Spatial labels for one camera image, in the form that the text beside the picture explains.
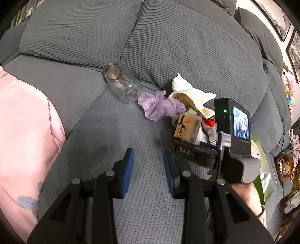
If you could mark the person's right hand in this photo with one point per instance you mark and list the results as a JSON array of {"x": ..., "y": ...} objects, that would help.
[{"x": 246, "y": 196}]

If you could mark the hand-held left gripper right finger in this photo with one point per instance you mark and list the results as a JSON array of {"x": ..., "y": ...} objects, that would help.
[{"x": 169, "y": 173}]

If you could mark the pink crumpled cloth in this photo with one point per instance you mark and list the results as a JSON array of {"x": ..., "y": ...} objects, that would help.
[{"x": 295, "y": 146}]

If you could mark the grey sofa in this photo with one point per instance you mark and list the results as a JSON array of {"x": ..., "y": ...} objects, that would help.
[{"x": 164, "y": 47}]

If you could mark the small orange printed box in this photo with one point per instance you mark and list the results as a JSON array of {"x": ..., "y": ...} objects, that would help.
[{"x": 187, "y": 127}]

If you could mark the cream towel cloth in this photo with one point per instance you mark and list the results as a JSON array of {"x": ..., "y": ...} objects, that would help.
[{"x": 187, "y": 92}]

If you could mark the black framed picture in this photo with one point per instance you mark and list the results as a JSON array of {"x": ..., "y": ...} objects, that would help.
[
  {"x": 294, "y": 51},
  {"x": 276, "y": 16}
]

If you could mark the clear glass jar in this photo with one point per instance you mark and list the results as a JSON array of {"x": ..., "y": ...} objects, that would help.
[{"x": 121, "y": 86}]

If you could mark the olive green cloth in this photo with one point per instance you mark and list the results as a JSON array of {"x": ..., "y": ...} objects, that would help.
[{"x": 190, "y": 112}]

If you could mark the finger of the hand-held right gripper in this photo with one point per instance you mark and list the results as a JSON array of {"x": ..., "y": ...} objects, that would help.
[{"x": 194, "y": 153}]

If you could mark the pile of plush toys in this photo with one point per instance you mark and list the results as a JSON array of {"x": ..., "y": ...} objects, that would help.
[{"x": 288, "y": 89}]

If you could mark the green cardboard box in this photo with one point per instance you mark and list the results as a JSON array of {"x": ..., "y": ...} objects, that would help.
[{"x": 266, "y": 194}]

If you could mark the cluttered side table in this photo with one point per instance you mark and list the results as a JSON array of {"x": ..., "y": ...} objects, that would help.
[{"x": 290, "y": 201}]

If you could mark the colourful printed cushion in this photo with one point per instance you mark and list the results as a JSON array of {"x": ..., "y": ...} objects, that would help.
[{"x": 23, "y": 14}]

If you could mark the red white soft pouch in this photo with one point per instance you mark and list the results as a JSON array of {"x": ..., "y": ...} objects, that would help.
[{"x": 208, "y": 123}]

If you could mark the brown lion plush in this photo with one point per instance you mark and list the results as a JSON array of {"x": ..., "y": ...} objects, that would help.
[{"x": 284, "y": 167}]

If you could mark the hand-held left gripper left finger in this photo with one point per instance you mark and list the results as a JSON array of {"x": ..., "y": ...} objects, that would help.
[{"x": 127, "y": 173}]

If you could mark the purple checked scrunchie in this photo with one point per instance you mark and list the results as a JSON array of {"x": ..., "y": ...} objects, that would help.
[{"x": 154, "y": 105}]

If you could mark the light blue soft cloth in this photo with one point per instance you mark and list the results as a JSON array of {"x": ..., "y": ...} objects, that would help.
[{"x": 265, "y": 179}]

